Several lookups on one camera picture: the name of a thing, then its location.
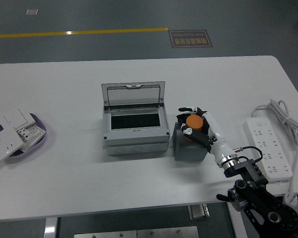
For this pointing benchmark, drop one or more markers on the grey cube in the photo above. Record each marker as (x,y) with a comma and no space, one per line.
(188,151)

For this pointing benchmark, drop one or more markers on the white perforated socket module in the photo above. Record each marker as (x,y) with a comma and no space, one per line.
(32,135)

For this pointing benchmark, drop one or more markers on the metal base plate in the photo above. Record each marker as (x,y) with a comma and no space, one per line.
(105,234)
(167,232)

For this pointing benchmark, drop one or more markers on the grey table bracket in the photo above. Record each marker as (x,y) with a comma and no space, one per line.
(198,212)

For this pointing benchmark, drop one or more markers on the purple tray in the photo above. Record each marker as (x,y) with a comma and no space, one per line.
(38,143)

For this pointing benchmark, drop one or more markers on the white power strip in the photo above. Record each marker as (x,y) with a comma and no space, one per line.
(268,146)

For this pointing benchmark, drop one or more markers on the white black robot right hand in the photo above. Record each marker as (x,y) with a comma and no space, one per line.
(219,137)

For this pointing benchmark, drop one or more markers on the silver floor plate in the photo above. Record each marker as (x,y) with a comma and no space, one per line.
(32,12)

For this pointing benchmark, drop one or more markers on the white table leg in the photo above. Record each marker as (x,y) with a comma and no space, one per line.
(237,223)
(50,228)

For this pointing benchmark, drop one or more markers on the white five-hole socket panel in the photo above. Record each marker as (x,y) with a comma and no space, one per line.
(3,145)

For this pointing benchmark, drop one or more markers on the white switch plate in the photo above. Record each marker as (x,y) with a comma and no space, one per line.
(16,117)

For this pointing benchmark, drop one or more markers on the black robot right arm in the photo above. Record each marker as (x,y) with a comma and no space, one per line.
(258,193)

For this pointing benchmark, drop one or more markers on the grey box with clear lid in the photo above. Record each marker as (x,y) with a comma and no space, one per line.
(136,140)

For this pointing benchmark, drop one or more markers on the white power plug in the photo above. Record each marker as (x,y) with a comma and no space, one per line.
(291,198)

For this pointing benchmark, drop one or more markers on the orange cylinder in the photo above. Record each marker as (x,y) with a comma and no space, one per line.
(195,122)

